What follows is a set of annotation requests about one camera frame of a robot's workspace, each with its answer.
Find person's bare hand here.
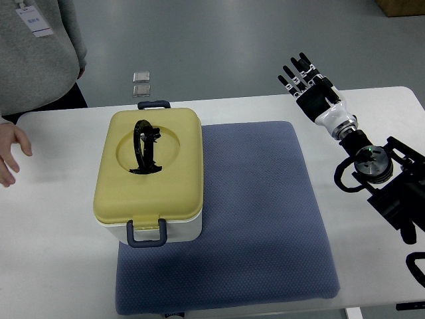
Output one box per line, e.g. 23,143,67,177
0,123,33,188

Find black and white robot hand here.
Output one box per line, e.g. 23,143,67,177
278,53,358,140

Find yellow storage box lid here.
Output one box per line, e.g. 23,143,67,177
93,108,204,228

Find brown cardboard box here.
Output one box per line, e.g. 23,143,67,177
376,0,424,17

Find white storage box base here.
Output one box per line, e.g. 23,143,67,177
98,211,202,248

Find person in grey sweater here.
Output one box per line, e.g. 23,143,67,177
1,1,87,124

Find white name badge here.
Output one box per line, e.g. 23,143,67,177
15,3,54,38

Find lower metal floor plate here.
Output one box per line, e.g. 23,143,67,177
133,84,151,98

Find metal floor plate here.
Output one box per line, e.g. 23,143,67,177
133,71,150,83
133,84,151,98

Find upper metal floor plate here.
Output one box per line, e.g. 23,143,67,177
133,71,150,83

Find blue padded mat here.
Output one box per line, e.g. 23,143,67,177
116,121,340,315

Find black cable loop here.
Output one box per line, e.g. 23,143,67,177
405,252,425,289

